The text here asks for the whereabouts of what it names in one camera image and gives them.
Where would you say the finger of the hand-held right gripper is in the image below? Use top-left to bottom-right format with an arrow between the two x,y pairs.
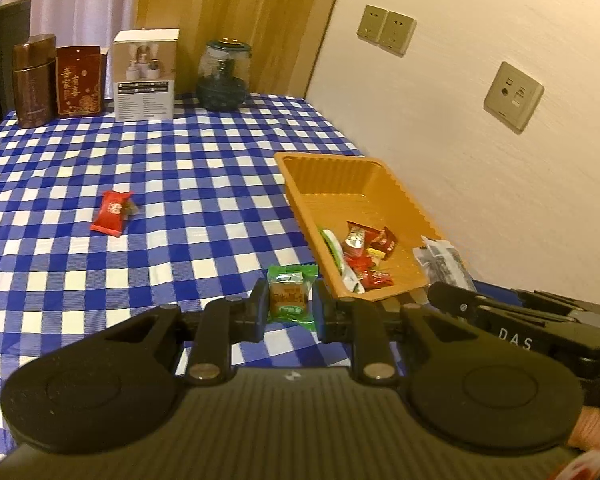
426,282 -> 547,329
472,281 -> 600,319

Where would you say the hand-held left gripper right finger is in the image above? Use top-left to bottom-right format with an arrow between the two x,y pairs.
312,280 -> 481,386

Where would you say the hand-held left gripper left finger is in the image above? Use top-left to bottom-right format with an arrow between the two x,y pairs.
100,280 -> 270,386

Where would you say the green cake packet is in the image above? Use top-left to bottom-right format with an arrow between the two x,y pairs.
266,263 -> 320,332

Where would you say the clear seaweed snack packet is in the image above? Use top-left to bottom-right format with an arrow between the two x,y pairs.
412,235 -> 477,292

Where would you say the long green-edged snack packet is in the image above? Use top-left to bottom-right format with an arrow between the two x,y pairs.
319,228 -> 366,294

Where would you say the red cartoon candy packet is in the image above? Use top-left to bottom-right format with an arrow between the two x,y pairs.
345,255 -> 396,291

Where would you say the orange plastic tray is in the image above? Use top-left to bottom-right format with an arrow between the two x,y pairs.
274,151 -> 446,302

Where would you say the gold red candy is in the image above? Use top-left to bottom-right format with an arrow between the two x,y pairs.
345,220 -> 381,256

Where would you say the blue white checkered tablecloth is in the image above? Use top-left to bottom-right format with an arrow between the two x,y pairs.
0,92 -> 431,480

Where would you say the red square snack packet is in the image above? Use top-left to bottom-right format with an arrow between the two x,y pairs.
90,191 -> 141,237

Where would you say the glass jar with dark contents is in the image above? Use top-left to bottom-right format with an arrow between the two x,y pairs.
196,39 -> 253,112

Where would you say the white product box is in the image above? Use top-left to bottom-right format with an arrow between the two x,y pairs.
111,28 -> 181,122

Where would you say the dark red patterned box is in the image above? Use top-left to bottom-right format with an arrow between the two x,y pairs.
56,45 -> 108,118

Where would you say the brown cylindrical canister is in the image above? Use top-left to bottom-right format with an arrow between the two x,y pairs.
12,33 -> 57,129

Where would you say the dark furniture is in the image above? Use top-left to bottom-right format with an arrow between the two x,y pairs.
0,0 -> 32,137

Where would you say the sheer curtain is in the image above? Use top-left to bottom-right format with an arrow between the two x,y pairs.
0,0 -> 146,102

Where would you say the beige data wall plate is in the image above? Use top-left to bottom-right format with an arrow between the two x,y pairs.
483,61 -> 545,134

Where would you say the beige wall socket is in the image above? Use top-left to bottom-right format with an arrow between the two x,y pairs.
380,10 -> 417,57
356,4 -> 391,46

